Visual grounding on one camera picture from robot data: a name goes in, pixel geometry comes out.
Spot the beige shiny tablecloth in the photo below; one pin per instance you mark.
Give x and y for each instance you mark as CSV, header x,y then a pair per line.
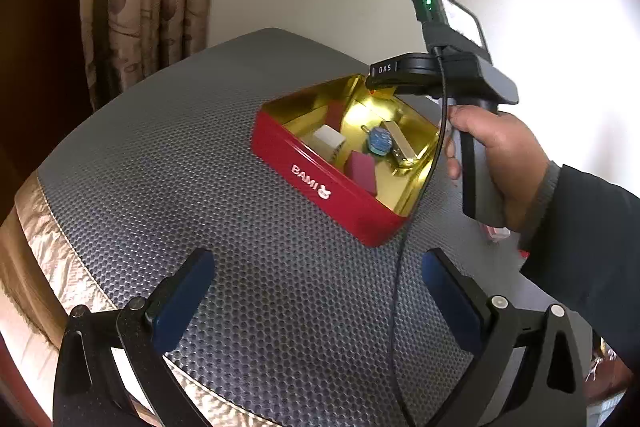
x,y
30,247

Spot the gold lighter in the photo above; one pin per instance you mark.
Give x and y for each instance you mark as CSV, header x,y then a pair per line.
x,y
400,144

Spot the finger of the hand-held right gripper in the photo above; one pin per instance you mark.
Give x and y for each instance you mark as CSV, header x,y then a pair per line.
x,y
382,82
385,68

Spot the blue key fob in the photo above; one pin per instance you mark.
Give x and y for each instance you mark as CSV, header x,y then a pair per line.
x,y
377,141

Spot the person's right forearm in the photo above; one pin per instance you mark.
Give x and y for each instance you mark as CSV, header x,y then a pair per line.
x,y
590,247

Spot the pink block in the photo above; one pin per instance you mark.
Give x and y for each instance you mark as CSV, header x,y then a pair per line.
x,y
362,172

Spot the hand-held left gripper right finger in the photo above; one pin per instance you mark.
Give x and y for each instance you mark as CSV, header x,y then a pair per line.
x,y
450,302

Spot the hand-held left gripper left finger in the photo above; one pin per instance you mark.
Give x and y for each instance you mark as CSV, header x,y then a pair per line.
x,y
182,302

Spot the person's right hand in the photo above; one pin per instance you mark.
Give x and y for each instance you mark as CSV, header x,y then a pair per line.
x,y
510,157

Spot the white block black wavy stripes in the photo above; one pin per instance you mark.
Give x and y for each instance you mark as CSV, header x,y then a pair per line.
x,y
329,139

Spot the red tin box gold inside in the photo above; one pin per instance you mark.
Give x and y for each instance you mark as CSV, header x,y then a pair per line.
x,y
320,187

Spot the dark red block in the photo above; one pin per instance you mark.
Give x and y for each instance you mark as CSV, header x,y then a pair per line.
x,y
332,113

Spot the grey honeycomb mat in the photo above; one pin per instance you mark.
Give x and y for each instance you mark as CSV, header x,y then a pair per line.
x,y
225,207

